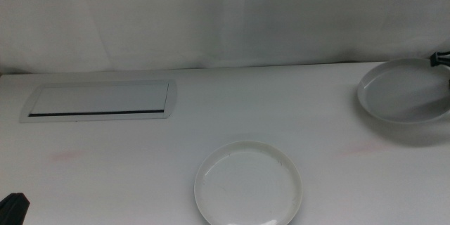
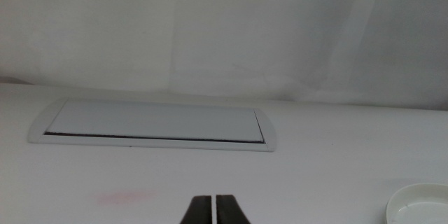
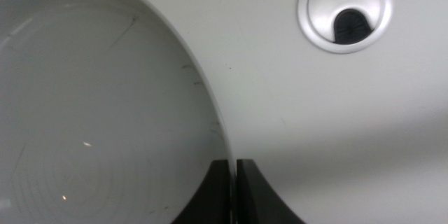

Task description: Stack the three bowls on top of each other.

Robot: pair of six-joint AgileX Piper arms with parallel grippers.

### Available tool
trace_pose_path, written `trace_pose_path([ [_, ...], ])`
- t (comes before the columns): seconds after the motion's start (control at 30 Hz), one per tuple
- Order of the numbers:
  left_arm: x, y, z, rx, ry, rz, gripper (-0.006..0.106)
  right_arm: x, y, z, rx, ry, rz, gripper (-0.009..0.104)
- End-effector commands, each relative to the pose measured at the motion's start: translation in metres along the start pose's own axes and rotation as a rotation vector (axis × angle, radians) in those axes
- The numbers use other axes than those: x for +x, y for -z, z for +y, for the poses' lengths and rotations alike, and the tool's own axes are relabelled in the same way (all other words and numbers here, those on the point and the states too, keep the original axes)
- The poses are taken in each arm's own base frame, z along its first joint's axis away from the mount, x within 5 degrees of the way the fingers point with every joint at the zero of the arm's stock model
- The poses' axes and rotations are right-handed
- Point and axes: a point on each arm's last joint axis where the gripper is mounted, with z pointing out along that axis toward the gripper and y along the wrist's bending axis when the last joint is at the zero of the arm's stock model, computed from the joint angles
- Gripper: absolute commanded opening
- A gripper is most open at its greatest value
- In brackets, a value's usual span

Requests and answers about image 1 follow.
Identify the grey shallow bowl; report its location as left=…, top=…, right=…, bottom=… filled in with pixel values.
left=356, top=58, right=450, bottom=124

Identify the white backdrop curtain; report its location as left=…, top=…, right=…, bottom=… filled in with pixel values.
left=0, top=0, right=450, bottom=75

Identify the silver rectangular table cable hatch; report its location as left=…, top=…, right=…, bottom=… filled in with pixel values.
left=19, top=79, right=178, bottom=124

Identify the cream white shallow bowl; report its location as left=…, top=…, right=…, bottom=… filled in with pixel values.
left=193, top=140, right=303, bottom=225

